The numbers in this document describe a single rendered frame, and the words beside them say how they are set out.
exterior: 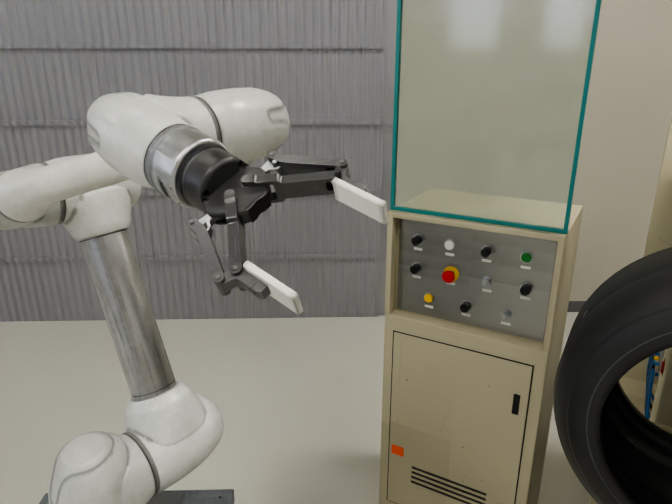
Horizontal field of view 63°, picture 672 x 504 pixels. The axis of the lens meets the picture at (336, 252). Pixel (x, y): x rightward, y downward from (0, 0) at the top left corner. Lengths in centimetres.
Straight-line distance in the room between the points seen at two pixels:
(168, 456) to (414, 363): 97
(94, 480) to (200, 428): 25
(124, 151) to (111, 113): 6
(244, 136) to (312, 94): 278
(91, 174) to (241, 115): 31
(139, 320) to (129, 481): 33
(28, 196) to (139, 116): 41
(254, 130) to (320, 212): 290
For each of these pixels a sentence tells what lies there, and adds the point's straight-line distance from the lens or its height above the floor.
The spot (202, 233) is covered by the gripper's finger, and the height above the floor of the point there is 157.
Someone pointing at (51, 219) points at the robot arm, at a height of 144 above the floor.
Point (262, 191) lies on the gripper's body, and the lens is 61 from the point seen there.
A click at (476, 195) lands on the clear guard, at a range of 173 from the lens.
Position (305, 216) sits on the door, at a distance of 368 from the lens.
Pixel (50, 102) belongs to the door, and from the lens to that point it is 392.
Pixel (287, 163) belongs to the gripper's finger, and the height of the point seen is 163.
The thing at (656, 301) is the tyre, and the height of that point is 138.
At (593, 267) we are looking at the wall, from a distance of 432.
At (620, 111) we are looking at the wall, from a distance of 410.
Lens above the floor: 174
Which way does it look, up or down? 19 degrees down
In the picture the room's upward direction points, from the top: straight up
